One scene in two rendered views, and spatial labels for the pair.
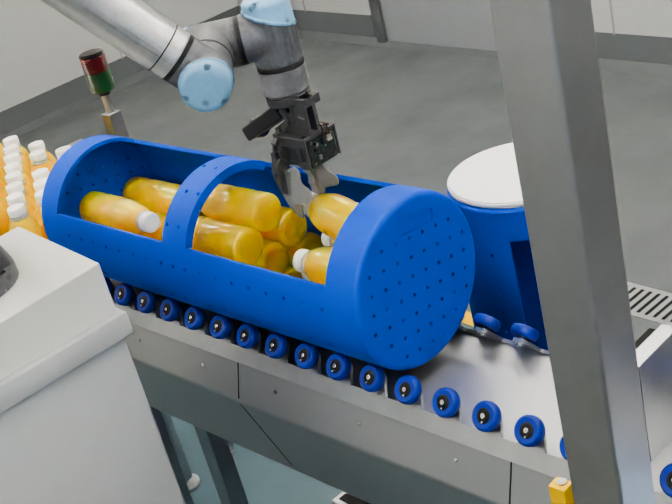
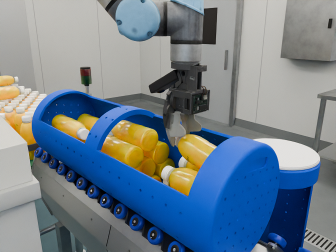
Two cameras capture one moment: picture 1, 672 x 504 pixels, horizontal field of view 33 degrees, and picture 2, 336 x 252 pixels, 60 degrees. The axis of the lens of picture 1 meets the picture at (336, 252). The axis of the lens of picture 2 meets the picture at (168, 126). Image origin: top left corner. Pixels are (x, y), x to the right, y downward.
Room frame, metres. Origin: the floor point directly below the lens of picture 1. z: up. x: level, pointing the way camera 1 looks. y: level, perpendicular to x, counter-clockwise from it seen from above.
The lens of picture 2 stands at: (0.99, 0.11, 1.45)
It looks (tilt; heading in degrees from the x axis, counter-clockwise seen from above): 18 degrees down; 356
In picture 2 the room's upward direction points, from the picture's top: straight up
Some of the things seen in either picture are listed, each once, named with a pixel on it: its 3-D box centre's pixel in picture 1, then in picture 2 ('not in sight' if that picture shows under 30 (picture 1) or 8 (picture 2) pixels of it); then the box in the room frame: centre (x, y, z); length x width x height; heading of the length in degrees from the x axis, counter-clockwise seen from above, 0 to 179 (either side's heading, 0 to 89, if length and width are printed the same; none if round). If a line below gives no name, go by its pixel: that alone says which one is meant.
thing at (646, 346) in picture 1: (651, 391); not in sight; (1.23, -0.36, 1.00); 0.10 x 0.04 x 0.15; 130
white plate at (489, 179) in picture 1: (519, 172); (278, 152); (1.95, -0.38, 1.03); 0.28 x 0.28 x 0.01
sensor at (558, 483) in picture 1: (574, 484); not in sight; (1.18, -0.23, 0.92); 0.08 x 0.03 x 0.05; 130
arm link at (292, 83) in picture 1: (285, 79); (186, 53); (1.70, 0.01, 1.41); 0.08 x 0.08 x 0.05
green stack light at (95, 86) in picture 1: (100, 80); (86, 79); (2.77, 0.46, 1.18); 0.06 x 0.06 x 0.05
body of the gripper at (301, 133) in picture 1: (299, 128); (187, 88); (1.69, 0.01, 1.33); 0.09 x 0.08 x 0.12; 40
